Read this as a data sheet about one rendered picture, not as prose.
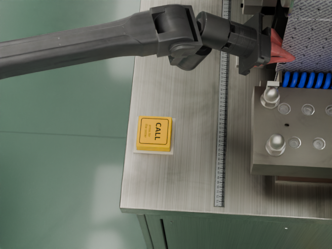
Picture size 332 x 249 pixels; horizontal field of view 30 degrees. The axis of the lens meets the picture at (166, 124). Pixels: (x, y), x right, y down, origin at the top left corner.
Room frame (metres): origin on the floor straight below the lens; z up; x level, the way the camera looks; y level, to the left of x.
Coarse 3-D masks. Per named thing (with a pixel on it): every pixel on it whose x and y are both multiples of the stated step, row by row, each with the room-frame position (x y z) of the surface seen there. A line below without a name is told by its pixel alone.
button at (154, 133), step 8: (144, 120) 0.53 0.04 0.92; (152, 120) 0.53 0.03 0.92; (160, 120) 0.53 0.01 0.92; (168, 120) 0.53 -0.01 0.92; (144, 128) 0.52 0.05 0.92; (152, 128) 0.51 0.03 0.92; (160, 128) 0.51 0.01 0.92; (168, 128) 0.51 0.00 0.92; (144, 136) 0.50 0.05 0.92; (152, 136) 0.50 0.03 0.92; (160, 136) 0.49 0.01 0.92; (168, 136) 0.49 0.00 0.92; (136, 144) 0.48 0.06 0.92; (144, 144) 0.48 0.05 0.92; (152, 144) 0.48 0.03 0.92; (160, 144) 0.48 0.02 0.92; (168, 144) 0.48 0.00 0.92
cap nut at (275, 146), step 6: (270, 138) 0.41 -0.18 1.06; (276, 138) 0.40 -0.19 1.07; (282, 138) 0.40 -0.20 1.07; (270, 144) 0.40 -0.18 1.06; (276, 144) 0.39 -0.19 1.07; (282, 144) 0.40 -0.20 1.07; (270, 150) 0.39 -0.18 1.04; (276, 150) 0.39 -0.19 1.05; (282, 150) 0.39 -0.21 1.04; (276, 156) 0.39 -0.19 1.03
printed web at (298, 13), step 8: (296, 0) 0.56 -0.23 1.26; (304, 0) 0.56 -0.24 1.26; (312, 0) 0.56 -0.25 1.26; (320, 0) 0.56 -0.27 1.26; (328, 0) 0.56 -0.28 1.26; (296, 8) 0.56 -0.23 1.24; (304, 8) 0.56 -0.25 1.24; (312, 8) 0.56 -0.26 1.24; (320, 8) 0.56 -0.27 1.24; (328, 8) 0.55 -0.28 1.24; (296, 16) 0.56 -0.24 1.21; (304, 16) 0.56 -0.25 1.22; (312, 16) 0.56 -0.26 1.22; (320, 16) 0.56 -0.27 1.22; (328, 16) 0.55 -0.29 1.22
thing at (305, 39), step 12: (288, 24) 0.56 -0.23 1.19; (300, 24) 0.56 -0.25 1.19; (312, 24) 0.56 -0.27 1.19; (324, 24) 0.55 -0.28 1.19; (288, 36) 0.56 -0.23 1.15; (300, 36) 0.56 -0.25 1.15; (312, 36) 0.56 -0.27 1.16; (324, 36) 0.55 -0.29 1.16; (288, 48) 0.56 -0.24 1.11; (300, 48) 0.56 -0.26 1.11; (312, 48) 0.55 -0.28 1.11; (324, 48) 0.55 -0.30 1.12; (300, 60) 0.56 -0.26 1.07; (312, 60) 0.55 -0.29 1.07; (324, 60) 0.55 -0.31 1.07; (300, 72) 0.56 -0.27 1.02; (324, 72) 0.55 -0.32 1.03
